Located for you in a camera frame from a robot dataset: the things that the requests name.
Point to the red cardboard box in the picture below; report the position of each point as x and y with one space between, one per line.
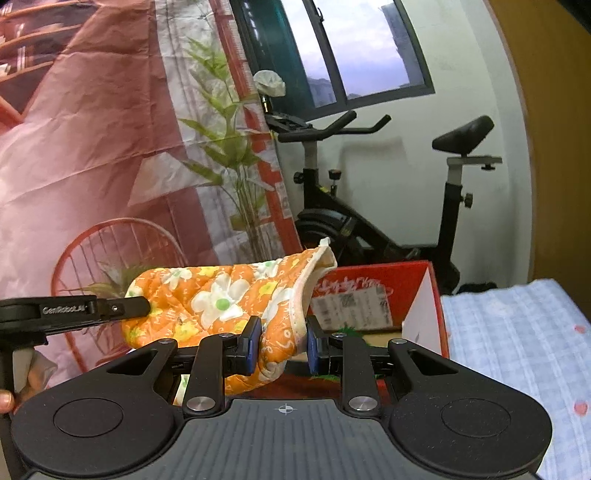
422 318

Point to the black exercise bike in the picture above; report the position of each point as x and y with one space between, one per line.
341 217

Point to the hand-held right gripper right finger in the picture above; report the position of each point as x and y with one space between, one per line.
313 346

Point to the white plastic bag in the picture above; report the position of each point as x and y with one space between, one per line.
270 83

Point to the dark object on floor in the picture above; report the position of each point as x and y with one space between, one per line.
478 287

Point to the person's left hand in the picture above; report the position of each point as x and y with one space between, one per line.
44 374

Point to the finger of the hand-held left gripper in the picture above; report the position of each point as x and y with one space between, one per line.
69 310

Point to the printed backdrop cloth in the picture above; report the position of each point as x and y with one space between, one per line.
101 138

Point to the checked blanket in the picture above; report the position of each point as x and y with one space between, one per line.
517 369

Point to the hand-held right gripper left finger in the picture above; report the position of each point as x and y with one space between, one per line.
251 346

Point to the orange floral oven mitt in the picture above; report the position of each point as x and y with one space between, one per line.
207 295

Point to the wooden panel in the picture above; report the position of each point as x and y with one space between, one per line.
554 161

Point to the dark framed window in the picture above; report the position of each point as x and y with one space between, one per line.
360 55

